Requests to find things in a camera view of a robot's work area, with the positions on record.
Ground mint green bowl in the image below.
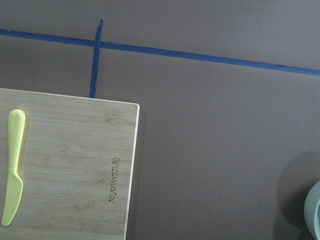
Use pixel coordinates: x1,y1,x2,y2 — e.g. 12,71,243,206
304,181,320,240

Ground yellow-green plastic knife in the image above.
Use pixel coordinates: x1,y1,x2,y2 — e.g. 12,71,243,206
1,109,26,227

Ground bamboo cutting board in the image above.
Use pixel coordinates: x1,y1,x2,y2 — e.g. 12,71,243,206
0,88,140,240

